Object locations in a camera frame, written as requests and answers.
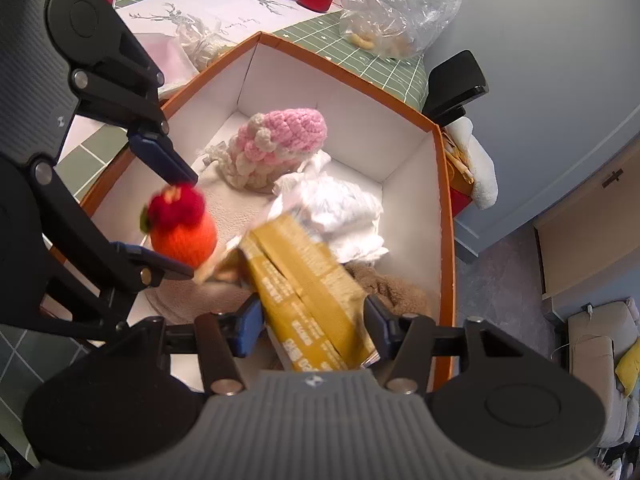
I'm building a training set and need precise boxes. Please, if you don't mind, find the yellow snack packet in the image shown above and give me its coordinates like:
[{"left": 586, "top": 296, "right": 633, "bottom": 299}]
[{"left": 192, "top": 212, "right": 381, "bottom": 373}]

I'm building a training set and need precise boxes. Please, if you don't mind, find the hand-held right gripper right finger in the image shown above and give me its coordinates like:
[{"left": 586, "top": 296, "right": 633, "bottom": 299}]
[{"left": 362, "top": 296, "right": 533, "bottom": 395}]

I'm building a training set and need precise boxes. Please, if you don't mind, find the white fleece cloth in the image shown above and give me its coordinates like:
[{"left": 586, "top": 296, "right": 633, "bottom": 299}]
[{"left": 442, "top": 116, "right": 498, "bottom": 211}]

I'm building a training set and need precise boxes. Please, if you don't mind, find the white tissue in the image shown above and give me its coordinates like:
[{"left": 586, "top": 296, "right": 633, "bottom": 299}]
[{"left": 265, "top": 152, "right": 391, "bottom": 263}]

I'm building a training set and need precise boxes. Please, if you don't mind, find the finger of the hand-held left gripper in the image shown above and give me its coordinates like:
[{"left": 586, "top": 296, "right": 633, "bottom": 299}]
[
  {"left": 70, "top": 67, "right": 199, "bottom": 187},
  {"left": 27, "top": 156, "right": 196, "bottom": 343}
]

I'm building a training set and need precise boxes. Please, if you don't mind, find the white mesh cloth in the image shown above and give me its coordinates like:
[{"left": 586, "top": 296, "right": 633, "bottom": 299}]
[{"left": 135, "top": 32, "right": 201, "bottom": 98}]

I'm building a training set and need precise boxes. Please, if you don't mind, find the pink crocheted pouch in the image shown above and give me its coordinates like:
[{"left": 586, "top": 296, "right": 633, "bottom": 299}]
[{"left": 202, "top": 108, "right": 328, "bottom": 192}]

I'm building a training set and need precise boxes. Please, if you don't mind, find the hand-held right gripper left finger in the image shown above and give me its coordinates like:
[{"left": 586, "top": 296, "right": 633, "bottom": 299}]
[{"left": 125, "top": 302, "right": 265, "bottom": 395}]

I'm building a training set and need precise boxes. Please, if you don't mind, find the white printed table runner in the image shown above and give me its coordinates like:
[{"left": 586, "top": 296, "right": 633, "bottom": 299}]
[{"left": 60, "top": 0, "right": 311, "bottom": 161}]

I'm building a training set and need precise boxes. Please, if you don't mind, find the black chair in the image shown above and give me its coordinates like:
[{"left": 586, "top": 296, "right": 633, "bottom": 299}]
[{"left": 422, "top": 50, "right": 489, "bottom": 123}]

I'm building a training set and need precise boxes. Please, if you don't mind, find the brown plush toy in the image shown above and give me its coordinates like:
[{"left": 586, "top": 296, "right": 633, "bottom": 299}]
[{"left": 345, "top": 260, "right": 433, "bottom": 318}]

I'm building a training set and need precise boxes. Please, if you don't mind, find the wooden door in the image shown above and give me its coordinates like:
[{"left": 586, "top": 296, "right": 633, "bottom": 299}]
[{"left": 532, "top": 135, "right": 640, "bottom": 301}]

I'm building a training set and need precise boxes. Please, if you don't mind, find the orange crocheted ball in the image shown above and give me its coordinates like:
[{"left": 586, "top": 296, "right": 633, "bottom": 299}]
[{"left": 139, "top": 183, "right": 218, "bottom": 268}]

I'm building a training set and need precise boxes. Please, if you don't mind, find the yellow cushion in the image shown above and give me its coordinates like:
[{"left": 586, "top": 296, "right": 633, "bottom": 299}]
[{"left": 614, "top": 337, "right": 640, "bottom": 398}]

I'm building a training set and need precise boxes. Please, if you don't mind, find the clear plastic bag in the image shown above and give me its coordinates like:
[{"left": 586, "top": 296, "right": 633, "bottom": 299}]
[{"left": 339, "top": 0, "right": 462, "bottom": 59}]

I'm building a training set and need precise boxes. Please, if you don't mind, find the beige sofa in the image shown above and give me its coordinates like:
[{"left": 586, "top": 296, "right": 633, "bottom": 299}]
[{"left": 565, "top": 297, "right": 640, "bottom": 448}]

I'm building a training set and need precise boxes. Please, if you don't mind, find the orange cardboard box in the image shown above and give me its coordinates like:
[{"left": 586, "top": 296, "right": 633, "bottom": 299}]
[{"left": 40, "top": 31, "right": 457, "bottom": 396}]

